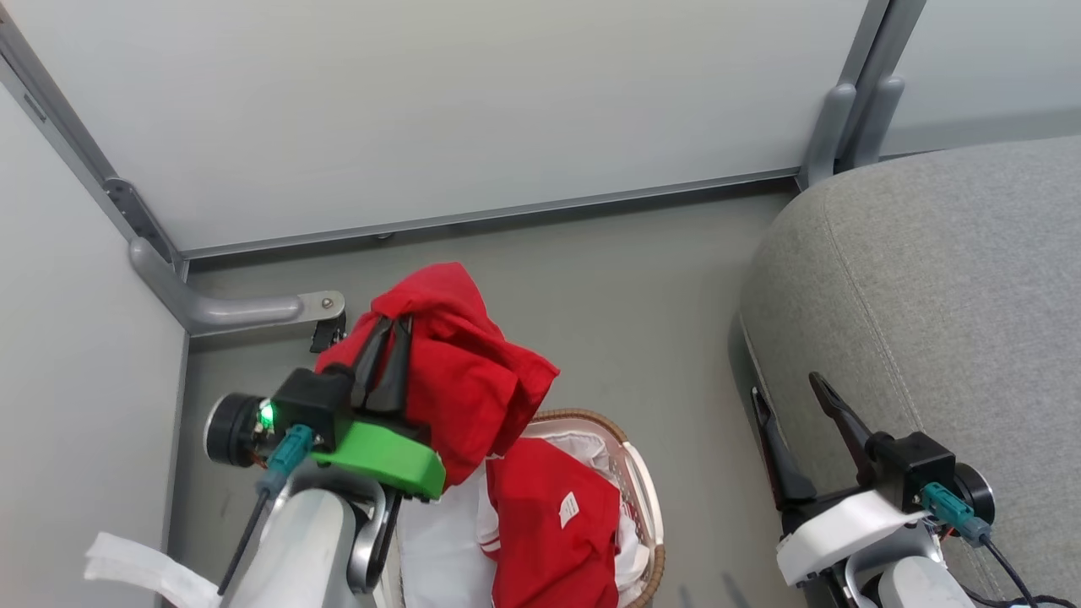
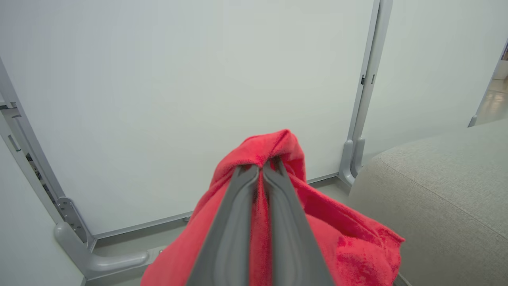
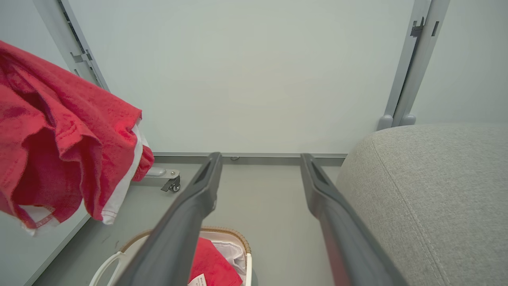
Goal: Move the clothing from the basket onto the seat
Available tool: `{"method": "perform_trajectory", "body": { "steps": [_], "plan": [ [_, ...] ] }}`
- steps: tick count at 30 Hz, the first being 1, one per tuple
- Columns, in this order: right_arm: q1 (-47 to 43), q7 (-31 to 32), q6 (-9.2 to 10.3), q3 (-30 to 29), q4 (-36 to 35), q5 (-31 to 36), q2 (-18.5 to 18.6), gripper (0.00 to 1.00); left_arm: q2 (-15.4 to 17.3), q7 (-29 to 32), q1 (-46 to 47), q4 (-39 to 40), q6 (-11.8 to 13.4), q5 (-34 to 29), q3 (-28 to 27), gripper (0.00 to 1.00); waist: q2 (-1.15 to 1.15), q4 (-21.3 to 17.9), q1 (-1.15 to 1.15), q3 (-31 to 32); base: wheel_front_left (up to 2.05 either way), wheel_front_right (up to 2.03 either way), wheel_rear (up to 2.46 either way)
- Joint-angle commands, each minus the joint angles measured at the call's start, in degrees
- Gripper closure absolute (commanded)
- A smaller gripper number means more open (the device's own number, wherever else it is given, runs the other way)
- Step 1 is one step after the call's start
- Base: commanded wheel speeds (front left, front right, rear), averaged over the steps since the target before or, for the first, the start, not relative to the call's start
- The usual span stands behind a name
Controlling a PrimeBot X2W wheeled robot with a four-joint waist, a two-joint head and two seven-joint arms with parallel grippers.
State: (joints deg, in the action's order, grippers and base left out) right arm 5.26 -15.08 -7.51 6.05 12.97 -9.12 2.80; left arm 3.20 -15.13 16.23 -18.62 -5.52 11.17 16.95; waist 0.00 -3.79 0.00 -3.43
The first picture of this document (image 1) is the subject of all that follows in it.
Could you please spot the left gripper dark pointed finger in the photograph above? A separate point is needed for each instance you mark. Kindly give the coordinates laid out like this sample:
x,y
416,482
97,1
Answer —
x,y
370,371
397,380

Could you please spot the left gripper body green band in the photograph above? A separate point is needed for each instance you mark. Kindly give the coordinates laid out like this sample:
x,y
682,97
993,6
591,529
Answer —
x,y
380,456

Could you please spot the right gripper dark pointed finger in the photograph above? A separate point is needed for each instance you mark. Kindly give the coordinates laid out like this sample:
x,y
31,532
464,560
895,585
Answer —
x,y
781,464
849,426

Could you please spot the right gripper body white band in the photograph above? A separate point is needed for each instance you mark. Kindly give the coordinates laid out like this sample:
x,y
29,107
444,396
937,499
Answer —
x,y
836,532

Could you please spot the plain red garment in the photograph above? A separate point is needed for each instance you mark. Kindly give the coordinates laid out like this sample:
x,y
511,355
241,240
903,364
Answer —
x,y
464,371

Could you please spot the red garment with white trim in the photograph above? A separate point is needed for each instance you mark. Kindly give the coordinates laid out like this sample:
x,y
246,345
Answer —
x,y
549,540

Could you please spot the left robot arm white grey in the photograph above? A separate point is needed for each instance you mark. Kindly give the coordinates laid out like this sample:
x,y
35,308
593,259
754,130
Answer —
x,y
296,549

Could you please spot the white basket liner cloth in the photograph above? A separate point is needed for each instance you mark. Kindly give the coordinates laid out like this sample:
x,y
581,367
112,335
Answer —
x,y
439,549

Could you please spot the white woven laundry basket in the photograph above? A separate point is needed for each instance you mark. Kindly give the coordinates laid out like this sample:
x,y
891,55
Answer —
x,y
646,507

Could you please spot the black caster wheel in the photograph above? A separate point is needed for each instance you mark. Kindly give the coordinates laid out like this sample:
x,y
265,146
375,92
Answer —
x,y
328,335

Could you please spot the right black round wrist motor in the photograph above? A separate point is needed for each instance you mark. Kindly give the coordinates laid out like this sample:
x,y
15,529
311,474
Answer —
x,y
975,494

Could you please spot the black round wrist motor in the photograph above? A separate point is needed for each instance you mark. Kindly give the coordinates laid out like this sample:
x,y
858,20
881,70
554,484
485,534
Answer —
x,y
232,429
975,494

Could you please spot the left black round wrist motor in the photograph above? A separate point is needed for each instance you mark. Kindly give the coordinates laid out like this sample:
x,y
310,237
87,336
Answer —
x,y
232,429

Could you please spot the curved grey partition foot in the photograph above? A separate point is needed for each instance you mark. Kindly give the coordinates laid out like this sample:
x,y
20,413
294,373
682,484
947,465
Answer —
x,y
228,311

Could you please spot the grey fabric sofa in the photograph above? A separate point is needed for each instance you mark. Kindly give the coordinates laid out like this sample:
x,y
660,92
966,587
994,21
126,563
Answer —
x,y
946,304

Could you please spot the white paper strip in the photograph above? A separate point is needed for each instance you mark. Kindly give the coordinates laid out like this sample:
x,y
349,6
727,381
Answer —
x,y
143,570

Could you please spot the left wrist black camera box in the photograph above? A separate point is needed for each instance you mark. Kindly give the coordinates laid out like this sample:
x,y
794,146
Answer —
x,y
312,397

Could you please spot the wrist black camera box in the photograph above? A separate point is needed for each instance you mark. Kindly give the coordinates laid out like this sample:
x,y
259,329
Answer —
x,y
916,469
312,397

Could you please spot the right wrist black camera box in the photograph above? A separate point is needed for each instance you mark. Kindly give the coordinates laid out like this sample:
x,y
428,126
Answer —
x,y
916,469

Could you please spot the grey partition bottom rail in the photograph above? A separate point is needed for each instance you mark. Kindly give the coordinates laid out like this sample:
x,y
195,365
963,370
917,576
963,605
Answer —
x,y
507,211

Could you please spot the dark grey post bracket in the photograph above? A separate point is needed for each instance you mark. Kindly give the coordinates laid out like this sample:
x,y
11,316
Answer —
x,y
139,221

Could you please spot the grey upright post foot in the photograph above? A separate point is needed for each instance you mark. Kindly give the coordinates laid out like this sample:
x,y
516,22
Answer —
x,y
874,122
823,135

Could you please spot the grey double partition post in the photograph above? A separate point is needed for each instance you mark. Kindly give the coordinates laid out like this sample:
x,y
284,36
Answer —
x,y
878,51

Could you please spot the grey partition frame post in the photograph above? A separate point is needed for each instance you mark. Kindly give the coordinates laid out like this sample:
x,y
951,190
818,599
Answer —
x,y
59,110

